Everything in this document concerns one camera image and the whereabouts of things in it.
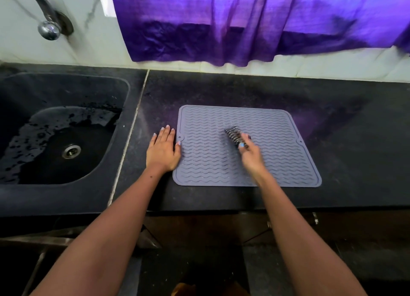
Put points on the person's left middle finger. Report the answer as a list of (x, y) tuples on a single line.
[(166, 133)]

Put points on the person's left little finger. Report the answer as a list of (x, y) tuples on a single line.
[(153, 139)]

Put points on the steel sink drain strainer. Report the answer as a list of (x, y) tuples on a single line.
[(71, 151)]

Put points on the person's right hand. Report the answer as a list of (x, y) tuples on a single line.
[(253, 158)]

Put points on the dark wooden cabinet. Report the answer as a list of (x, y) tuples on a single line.
[(208, 235)]

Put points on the purple curtain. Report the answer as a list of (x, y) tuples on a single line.
[(256, 20)]

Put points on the person's right forearm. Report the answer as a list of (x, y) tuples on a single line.
[(301, 238)]

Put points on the black bristle brush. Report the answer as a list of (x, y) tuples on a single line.
[(233, 134)]

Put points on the chrome faucet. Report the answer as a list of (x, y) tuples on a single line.
[(48, 23)]

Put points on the person's left forearm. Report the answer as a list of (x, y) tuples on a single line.
[(109, 231)]

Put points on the person's right thumb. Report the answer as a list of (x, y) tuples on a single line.
[(242, 146)]

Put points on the person's left hand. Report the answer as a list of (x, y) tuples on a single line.
[(161, 153)]

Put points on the person's left thumb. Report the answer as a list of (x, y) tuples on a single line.
[(178, 149)]

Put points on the black stone sink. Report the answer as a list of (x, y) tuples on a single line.
[(57, 132)]

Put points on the grey ribbed silicone mat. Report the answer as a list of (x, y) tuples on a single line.
[(208, 151)]

